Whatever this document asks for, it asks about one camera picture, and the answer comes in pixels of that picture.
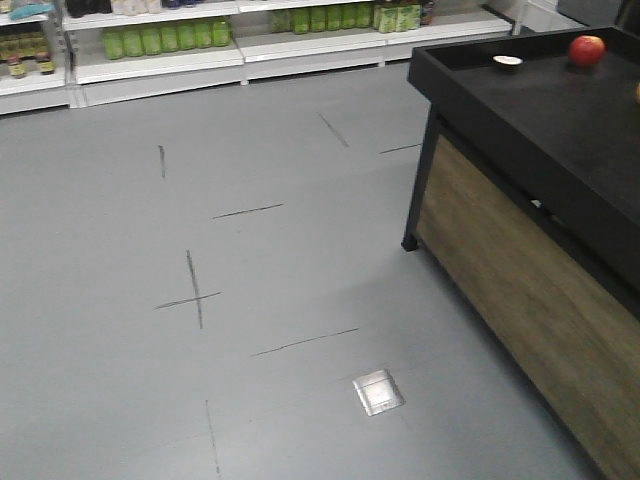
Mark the small white dish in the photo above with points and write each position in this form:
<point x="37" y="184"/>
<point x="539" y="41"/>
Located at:
<point x="507" y="62"/>

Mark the white store shelving unit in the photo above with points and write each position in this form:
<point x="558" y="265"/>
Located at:
<point x="79" y="54"/>

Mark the metal floor socket plate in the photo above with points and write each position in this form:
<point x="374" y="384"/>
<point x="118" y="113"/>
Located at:
<point x="378" y="392"/>

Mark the red apple right rear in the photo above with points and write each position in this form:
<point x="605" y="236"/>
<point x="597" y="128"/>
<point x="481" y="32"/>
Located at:
<point x="586" y="50"/>

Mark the black wooden display stand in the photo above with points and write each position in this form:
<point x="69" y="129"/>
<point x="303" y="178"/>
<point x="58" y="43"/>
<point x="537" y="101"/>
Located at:
<point x="527" y="194"/>

